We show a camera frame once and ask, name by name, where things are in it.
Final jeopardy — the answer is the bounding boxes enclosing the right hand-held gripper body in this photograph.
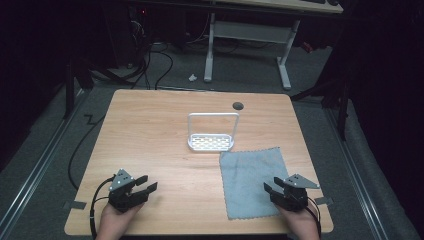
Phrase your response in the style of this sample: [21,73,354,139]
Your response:
[270,173,321,213]

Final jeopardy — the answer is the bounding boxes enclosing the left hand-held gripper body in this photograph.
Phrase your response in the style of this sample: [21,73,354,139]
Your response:
[107,168,150,214]

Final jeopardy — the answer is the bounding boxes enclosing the black floor cable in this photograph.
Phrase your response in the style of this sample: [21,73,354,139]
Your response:
[67,113,107,192]

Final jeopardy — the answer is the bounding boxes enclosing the bundle of black cables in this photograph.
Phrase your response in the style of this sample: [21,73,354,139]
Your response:
[128,41,175,91]

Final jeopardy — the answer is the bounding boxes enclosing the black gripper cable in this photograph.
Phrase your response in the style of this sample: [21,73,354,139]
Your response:
[306,195,323,240]
[88,176,116,240]

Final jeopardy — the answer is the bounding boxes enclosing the black metal stand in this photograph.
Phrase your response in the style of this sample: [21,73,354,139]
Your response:
[289,78,352,142]
[62,54,95,120]

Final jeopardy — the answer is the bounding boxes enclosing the white-legged desk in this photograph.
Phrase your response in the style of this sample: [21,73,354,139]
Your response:
[203,0,345,91]

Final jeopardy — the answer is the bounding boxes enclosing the white wire rack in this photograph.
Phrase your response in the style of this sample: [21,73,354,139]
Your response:
[186,111,241,153]

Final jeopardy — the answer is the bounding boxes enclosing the grey cloth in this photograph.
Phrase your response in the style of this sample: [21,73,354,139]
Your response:
[218,146,292,221]

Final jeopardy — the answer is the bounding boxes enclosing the metal floor rail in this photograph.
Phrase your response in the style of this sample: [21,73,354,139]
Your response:
[0,89,88,236]
[323,106,390,240]

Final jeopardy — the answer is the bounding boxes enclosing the person's right hand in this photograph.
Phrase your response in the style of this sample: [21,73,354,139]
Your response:
[273,201,322,240]

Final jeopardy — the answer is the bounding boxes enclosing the dark computer tower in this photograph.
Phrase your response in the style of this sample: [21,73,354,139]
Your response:
[127,5,152,68]

